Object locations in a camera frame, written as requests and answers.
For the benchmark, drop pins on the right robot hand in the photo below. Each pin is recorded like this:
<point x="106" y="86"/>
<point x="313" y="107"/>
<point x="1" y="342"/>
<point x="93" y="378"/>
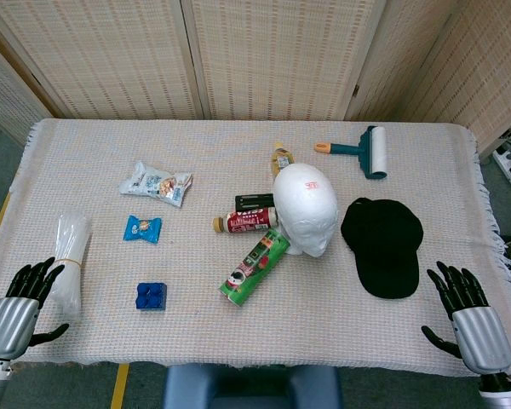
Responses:
<point x="479" y="332"/>

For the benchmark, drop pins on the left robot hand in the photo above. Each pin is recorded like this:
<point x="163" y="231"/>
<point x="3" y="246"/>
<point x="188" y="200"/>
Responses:
<point x="9" y="321"/>

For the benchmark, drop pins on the black baseball cap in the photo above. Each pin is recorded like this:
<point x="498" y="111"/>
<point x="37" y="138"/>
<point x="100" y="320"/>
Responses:
<point x="385" y="247"/>

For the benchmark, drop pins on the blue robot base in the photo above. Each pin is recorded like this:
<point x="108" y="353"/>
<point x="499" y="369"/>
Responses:
<point x="251" y="385"/>

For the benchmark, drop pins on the white foam mannequin head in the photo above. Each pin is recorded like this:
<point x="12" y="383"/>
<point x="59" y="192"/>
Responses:
<point x="308" y="209"/>

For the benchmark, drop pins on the blue toy brick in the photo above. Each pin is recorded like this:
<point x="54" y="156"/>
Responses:
<point x="151" y="296"/>

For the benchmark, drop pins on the small blue snack packet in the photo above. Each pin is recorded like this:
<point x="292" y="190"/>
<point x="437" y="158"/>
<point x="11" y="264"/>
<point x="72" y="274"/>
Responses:
<point x="142" y="228"/>

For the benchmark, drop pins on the white blue snack bag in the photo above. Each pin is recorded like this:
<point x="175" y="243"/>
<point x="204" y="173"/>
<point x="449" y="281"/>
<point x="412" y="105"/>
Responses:
<point x="156" y="184"/>

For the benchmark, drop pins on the teal lint roller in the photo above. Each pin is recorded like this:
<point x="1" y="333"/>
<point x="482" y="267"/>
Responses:
<point x="368" y="153"/>

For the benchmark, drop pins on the white woven tablecloth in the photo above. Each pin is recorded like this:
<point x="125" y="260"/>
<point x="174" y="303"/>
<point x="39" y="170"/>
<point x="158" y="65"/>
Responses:
<point x="247" y="336"/>

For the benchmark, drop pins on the green chips can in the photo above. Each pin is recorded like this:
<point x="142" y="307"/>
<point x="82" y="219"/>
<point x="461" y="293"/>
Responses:
<point x="255" y="269"/>

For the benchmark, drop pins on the red label drink bottle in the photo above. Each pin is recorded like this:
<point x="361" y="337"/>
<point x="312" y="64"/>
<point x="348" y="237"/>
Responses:
<point x="247" y="220"/>

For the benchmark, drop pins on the black rectangular box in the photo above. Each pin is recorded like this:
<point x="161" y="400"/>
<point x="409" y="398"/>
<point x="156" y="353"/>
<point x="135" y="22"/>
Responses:
<point x="253" y="200"/>

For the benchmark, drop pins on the yellow tea bottle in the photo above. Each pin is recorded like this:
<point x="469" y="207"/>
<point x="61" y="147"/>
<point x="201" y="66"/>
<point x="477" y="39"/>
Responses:
<point x="281" y="159"/>

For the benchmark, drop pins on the woven folding screen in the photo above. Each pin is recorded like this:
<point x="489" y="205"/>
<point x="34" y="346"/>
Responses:
<point x="255" y="55"/>

